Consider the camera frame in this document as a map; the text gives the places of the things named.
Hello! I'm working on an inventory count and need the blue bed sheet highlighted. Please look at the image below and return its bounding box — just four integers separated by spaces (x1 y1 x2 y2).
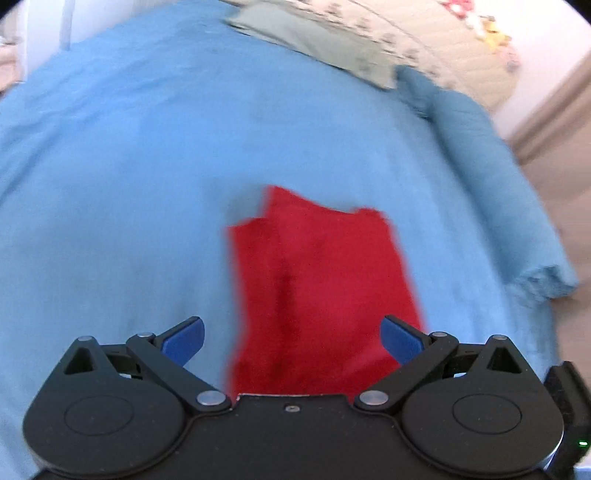
0 0 561 480

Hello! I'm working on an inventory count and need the cream quilted headboard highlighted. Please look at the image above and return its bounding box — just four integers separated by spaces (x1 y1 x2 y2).
281 0 520 109

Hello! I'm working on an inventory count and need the yellow plush toy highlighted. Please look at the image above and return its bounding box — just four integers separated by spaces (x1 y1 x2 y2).
479 15 512 51

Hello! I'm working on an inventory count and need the beige curtain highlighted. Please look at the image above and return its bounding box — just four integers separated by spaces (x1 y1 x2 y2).
508 60 591 259

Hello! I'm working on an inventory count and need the rolled blue duvet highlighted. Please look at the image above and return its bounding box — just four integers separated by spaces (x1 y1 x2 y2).
397 65 580 303

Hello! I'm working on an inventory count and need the red white plush toy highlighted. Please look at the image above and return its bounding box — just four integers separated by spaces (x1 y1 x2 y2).
438 0 477 18

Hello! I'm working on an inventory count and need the green pillow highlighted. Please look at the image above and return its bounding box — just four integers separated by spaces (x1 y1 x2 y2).
225 2 399 90

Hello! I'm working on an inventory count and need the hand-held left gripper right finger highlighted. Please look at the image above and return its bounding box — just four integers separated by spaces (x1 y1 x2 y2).
355 315 528 413

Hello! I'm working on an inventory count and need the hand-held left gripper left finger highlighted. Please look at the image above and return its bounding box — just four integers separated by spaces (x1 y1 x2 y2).
60 316 232 415

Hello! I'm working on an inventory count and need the red knit sweater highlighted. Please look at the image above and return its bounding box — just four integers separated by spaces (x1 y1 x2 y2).
224 185 428 398

